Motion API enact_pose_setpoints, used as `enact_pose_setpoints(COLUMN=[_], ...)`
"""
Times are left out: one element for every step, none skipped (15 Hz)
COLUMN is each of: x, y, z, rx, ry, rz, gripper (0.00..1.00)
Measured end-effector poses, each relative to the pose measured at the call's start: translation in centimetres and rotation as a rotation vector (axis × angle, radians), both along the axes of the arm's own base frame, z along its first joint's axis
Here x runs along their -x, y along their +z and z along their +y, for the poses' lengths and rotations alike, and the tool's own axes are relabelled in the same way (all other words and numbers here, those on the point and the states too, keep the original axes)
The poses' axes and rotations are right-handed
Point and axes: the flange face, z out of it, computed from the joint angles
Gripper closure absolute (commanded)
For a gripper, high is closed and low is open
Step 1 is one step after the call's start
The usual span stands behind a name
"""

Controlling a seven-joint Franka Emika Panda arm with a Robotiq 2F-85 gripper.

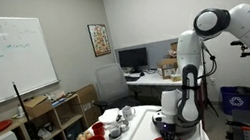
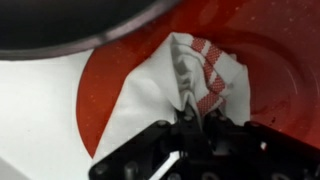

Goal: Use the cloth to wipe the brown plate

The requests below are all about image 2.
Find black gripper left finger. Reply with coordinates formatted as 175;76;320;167
88;103;208;180

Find white cloth red stripes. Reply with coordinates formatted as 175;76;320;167
91;32;252;164

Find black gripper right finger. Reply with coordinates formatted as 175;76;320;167
203;111;320;180

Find black frying pan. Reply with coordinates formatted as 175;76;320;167
0;0;183;62

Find red-brown round plate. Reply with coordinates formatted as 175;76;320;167
75;0;320;159

